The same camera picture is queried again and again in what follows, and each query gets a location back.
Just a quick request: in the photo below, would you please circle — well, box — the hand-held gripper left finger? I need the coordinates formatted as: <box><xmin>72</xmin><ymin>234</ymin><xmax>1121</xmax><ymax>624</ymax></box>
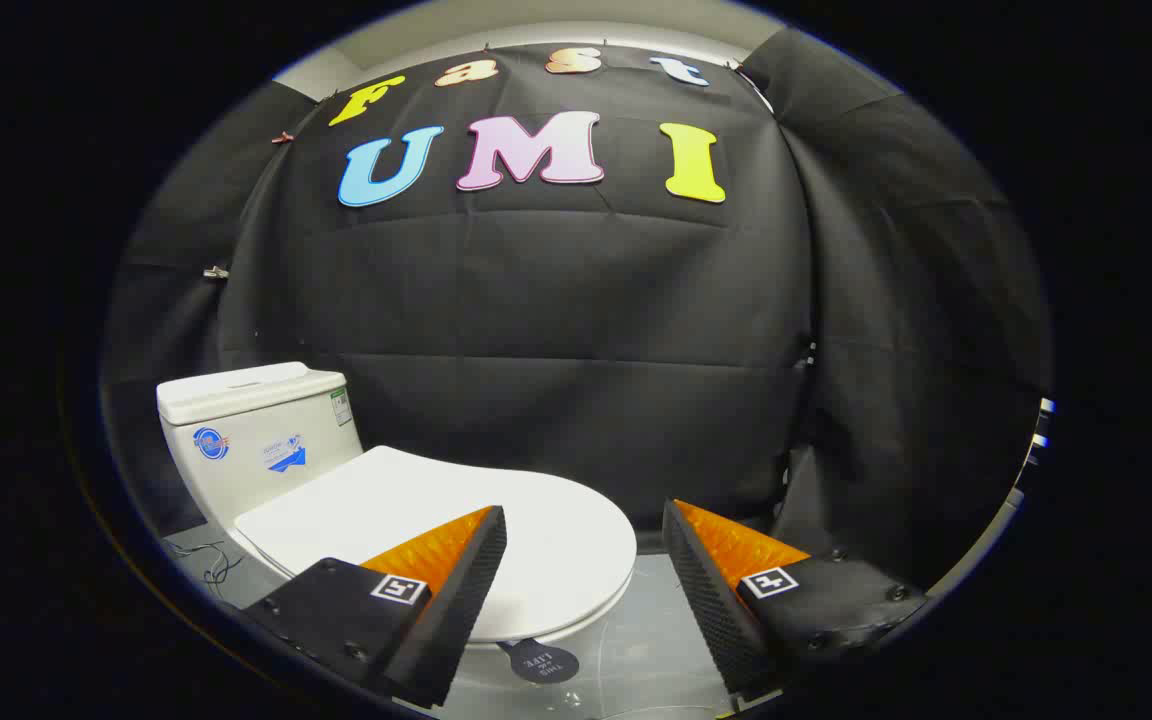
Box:
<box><xmin>241</xmin><ymin>505</ymin><xmax>508</xmax><ymax>709</ymax></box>

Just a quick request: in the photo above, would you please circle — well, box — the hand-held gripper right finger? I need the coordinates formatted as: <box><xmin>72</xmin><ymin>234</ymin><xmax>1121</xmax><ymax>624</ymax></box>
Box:
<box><xmin>661</xmin><ymin>499</ymin><xmax>929</xmax><ymax>698</ymax></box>

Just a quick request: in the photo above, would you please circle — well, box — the black round pull tab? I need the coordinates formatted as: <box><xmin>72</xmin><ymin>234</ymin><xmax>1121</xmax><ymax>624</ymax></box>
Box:
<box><xmin>498</xmin><ymin>640</ymin><xmax>580</xmax><ymax>686</ymax></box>

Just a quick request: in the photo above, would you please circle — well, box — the white toilet lid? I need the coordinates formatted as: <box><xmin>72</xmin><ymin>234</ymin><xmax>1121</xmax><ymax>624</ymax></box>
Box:
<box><xmin>234</xmin><ymin>446</ymin><xmax>638</xmax><ymax>644</ymax></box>

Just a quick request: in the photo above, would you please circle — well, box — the white toilet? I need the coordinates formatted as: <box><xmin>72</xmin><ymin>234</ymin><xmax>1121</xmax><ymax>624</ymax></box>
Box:
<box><xmin>156</xmin><ymin>362</ymin><xmax>637</xmax><ymax>651</ymax></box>

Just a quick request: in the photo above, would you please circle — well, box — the black backdrop cloth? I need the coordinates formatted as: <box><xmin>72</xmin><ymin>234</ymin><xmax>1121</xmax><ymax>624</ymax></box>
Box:
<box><xmin>101</xmin><ymin>25</ymin><xmax>1052</xmax><ymax>601</ymax></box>

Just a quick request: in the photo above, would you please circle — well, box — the white panel with dark slots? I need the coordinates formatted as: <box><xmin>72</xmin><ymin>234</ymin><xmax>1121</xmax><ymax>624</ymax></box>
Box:
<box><xmin>1026</xmin><ymin>398</ymin><xmax>1055</xmax><ymax>471</ymax></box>

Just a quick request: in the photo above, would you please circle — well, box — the thin tangled cable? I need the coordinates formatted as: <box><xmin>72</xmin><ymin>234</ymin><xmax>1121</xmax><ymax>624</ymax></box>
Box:
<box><xmin>168</xmin><ymin>540</ymin><xmax>243</xmax><ymax>601</ymax></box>

